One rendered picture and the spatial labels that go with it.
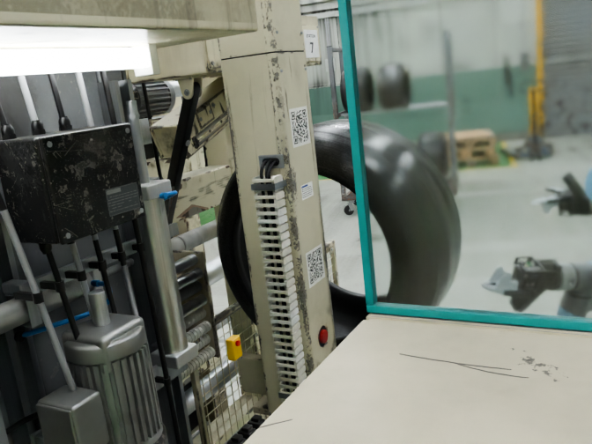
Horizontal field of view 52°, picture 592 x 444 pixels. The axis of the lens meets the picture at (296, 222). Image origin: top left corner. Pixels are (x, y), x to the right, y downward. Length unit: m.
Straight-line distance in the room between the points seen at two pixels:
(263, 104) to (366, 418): 0.71
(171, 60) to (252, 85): 0.35
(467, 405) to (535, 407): 0.06
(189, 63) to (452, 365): 0.98
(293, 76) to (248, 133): 0.14
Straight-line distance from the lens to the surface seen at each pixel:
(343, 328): 1.74
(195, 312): 1.63
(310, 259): 1.26
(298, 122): 1.22
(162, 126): 1.58
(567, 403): 0.67
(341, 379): 0.72
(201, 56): 1.45
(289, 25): 1.24
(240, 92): 1.22
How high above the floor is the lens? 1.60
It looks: 13 degrees down
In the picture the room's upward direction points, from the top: 7 degrees counter-clockwise
